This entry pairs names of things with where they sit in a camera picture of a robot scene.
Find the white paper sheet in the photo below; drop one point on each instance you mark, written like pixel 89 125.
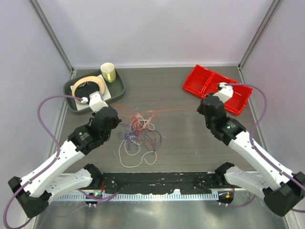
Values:
pixel 88 85

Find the cream yellow mug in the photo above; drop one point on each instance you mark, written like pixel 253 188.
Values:
pixel 108 72

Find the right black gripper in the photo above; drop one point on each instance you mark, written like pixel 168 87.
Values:
pixel 200 109

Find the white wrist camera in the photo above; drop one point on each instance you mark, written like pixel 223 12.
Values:
pixel 225 92
pixel 95 101

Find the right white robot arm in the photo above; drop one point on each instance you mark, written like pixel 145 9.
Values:
pixel 279 187

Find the red plastic divided bin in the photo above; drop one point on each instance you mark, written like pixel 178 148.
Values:
pixel 202 81

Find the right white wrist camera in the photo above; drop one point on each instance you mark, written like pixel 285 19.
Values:
pixel 225 92

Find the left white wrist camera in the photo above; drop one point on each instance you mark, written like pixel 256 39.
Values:
pixel 95 101

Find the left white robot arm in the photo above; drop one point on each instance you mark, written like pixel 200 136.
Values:
pixel 35 191

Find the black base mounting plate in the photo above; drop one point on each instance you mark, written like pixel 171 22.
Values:
pixel 162 183

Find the slotted cable duct rail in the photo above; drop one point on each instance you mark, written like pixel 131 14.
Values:
pixel 175 196

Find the dark green plastic tray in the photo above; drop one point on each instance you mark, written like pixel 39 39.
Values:
pixel 116 90

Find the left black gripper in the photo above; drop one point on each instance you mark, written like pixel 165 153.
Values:
pixel 117 121

